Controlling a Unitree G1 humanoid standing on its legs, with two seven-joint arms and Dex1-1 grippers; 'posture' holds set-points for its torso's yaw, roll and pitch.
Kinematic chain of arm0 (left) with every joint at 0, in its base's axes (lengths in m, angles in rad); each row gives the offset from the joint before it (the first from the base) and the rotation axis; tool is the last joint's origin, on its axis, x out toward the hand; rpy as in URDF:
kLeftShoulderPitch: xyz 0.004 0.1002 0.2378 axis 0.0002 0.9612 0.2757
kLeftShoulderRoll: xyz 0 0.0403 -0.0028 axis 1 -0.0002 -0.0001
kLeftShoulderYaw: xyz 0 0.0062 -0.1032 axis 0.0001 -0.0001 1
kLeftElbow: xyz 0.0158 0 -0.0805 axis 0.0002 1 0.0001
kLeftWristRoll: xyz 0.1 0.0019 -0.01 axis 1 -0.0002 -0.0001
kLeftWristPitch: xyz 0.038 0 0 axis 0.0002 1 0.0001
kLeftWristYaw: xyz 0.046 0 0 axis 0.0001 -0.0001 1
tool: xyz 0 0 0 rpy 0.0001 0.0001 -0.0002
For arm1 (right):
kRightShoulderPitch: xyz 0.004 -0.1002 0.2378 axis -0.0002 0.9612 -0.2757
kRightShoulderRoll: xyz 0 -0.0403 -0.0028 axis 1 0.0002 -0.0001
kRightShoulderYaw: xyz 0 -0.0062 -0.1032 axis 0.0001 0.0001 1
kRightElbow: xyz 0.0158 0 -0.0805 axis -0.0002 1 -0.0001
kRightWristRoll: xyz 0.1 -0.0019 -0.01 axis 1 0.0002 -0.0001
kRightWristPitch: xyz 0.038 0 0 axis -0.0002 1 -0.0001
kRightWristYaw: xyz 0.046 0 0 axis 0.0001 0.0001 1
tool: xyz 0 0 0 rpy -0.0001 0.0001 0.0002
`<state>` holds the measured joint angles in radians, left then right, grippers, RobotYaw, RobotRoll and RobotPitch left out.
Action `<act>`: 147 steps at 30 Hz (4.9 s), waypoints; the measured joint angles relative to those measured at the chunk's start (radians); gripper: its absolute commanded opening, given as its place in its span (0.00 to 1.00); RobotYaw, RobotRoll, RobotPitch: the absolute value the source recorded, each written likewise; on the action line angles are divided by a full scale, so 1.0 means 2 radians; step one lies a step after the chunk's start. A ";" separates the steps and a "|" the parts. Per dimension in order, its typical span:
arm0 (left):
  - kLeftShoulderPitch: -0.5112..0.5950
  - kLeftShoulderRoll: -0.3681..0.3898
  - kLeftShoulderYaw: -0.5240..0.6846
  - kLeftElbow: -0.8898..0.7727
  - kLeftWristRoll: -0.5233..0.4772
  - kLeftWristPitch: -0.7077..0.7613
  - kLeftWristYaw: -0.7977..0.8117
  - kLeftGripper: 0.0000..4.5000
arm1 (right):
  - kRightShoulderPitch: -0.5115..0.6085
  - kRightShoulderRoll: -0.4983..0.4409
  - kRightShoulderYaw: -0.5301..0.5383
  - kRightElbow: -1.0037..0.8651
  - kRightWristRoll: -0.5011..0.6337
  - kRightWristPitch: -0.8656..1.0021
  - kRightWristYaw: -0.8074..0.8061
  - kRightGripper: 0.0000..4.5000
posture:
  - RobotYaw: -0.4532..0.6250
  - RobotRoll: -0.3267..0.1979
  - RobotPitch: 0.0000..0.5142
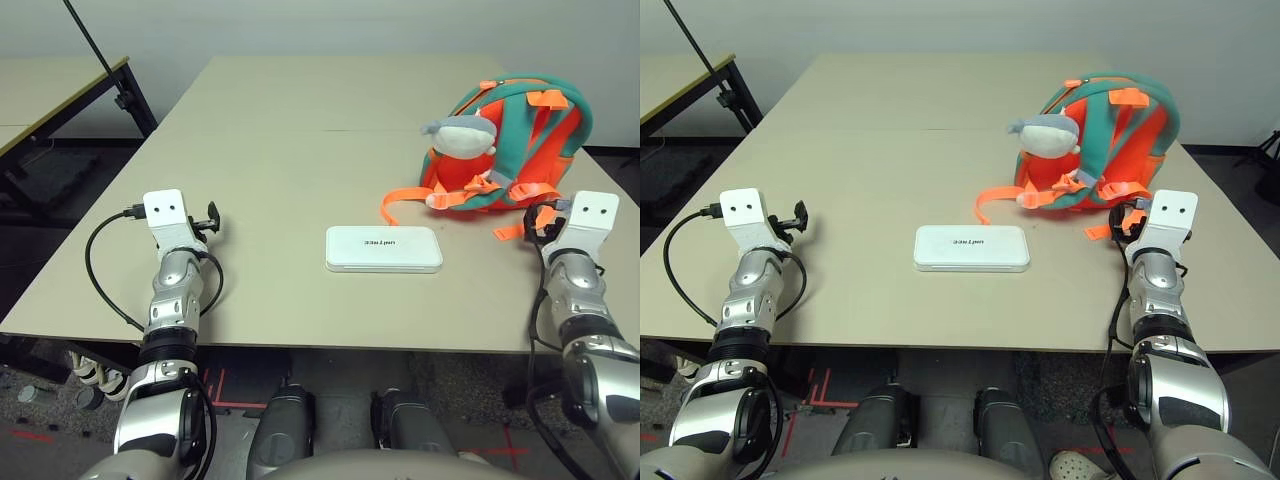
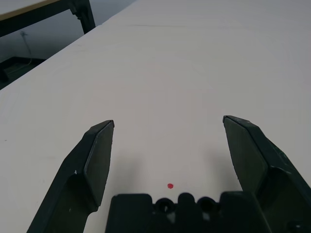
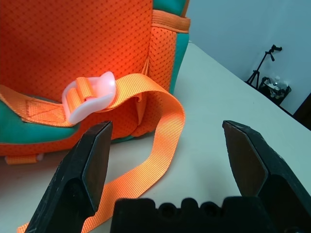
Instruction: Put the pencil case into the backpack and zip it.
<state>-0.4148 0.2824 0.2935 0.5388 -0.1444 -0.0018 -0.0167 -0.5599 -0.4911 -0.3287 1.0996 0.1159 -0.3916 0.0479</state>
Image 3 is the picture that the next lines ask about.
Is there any black tripod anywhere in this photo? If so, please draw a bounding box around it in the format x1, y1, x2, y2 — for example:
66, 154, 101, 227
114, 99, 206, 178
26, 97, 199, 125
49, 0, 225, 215
245, 44, 283, 90

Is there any dark brown door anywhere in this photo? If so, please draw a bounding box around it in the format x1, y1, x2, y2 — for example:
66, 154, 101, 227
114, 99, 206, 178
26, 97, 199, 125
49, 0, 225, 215
293, 92, 311, 129

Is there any black bin with bottles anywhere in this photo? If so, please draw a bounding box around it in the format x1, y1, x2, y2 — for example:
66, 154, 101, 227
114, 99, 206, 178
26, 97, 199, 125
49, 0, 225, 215
258, 76, 292, 106

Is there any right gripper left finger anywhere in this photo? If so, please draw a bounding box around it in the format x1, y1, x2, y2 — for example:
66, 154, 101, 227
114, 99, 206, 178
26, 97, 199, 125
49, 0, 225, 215
24, 120, 113, 233

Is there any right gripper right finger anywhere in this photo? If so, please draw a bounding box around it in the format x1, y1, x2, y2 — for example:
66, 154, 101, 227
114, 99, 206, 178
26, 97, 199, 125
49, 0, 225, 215
222, 120, 311, 233

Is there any teal and orange backpack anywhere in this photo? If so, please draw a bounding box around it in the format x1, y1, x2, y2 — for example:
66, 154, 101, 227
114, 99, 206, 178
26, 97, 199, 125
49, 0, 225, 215
0, 0, 191, 233

